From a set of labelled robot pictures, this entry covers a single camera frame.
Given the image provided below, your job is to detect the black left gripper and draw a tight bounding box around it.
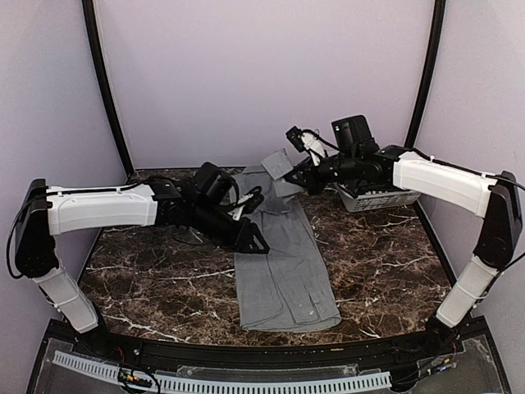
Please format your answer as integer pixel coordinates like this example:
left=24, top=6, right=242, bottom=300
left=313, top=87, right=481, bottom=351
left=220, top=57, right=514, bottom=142
left=191, top=200, right=271, bottom=255

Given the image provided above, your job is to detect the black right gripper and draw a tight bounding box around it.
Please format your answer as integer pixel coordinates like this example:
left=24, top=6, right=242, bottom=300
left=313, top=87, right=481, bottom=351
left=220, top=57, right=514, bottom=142
left=285, top=151, right=360, bottom=195

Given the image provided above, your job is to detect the grey long sleeve shirt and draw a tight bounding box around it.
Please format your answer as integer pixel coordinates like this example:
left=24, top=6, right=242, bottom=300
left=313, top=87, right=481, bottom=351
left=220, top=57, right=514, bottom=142
left=234, top=149, right=341, bottom=333

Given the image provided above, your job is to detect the light grey plastic basket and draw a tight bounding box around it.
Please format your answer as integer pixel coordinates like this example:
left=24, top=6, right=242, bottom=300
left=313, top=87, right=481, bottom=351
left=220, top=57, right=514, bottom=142
left=335, top=184, right=421, bottom=213

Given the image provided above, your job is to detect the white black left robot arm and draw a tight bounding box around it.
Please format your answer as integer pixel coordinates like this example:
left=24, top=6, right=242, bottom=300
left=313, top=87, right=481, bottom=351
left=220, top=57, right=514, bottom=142
left=6, top=163, right=270, bottom=358

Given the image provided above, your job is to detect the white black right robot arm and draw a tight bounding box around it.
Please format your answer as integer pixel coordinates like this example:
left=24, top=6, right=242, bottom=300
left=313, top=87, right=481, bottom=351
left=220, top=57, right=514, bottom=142
left=285, top=115, right=524, bottom=356

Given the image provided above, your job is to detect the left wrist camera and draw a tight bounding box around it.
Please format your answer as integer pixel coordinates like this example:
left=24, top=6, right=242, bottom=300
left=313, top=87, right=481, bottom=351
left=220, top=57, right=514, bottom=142
left=231, top=186, right=264, bottom=221

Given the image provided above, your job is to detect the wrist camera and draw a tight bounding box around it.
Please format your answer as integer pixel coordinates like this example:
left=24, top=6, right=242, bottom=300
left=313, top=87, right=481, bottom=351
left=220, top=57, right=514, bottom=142
left=231, top=186, right=264, bottom=221
left=285, top=126, right=328, bottom=167

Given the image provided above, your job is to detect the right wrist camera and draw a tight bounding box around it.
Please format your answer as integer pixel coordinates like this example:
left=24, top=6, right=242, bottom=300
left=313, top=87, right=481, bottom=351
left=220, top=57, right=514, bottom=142
left=285, top=126, right=328, bottom=167

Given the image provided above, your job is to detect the white slotted cable duct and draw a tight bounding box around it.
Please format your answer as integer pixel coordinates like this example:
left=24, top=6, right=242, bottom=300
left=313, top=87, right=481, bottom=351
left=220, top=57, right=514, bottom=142
left=52, top=350, right=391, bottom=393

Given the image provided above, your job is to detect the black right frame post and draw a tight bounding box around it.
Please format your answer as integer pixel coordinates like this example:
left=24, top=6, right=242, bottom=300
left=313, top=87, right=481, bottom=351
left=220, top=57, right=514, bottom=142
left=404, top=0, right=447, bottom=148

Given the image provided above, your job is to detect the black frame post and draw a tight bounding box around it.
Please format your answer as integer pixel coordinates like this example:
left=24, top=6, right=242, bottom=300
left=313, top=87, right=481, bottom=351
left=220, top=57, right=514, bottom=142
left=404, top=0, right=447, bottom=148
left=81, top=0, right=135, bottom=176

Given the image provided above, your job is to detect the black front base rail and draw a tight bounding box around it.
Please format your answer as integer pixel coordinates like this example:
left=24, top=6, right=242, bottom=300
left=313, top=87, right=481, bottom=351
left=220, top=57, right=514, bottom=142
left=40, top=315, right=489, bottom=373

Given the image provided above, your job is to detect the black left frame post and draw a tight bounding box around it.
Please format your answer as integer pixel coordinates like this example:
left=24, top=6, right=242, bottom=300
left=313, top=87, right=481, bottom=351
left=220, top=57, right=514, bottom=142
left=81, top=0, right=135, bottom=176

